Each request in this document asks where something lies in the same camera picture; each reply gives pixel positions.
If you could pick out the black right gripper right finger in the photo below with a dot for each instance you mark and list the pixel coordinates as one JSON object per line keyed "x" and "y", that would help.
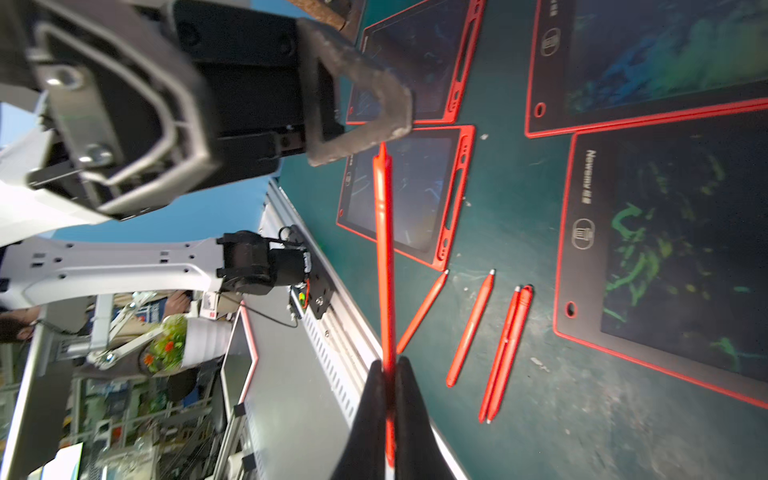
{"x": 417, "y": 453}

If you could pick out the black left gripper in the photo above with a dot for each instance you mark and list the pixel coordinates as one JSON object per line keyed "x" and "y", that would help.
{"x": 143, "y": 105}

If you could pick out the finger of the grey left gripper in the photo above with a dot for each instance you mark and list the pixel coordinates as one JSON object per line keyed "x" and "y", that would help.
{"x": 351, "y": 102}

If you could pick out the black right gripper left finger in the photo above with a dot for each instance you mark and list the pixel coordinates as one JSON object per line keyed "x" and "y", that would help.
{"x": 364, "y": 454}

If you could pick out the red stylus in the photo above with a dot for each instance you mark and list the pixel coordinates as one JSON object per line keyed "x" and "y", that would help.
{"x": 470, "y": 330}
{"x": 382, "y": 169}
{"x": 422, "y": 312}
{"x": 515, "y": 319}

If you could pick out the red tablet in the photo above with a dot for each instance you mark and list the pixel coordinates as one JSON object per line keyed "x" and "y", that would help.
{"x": 429, "y": 171}
{"x": 429, "y": 47}
{"x": 599, "y": 64}
{"x": 662, "y": 257}

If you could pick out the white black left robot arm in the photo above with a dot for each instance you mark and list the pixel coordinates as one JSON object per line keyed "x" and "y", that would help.
{"x": 37, "y": 271}

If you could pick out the pink cherry blossom tree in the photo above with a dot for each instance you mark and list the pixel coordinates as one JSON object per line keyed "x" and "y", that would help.
{"x": 338, "y": 14}

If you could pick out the flower pot background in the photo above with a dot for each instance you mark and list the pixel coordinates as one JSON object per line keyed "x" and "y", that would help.
{"x": 185, "y": 342}

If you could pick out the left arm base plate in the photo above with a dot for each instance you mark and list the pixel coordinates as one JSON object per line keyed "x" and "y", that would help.
{"x": 319, "y": 284}

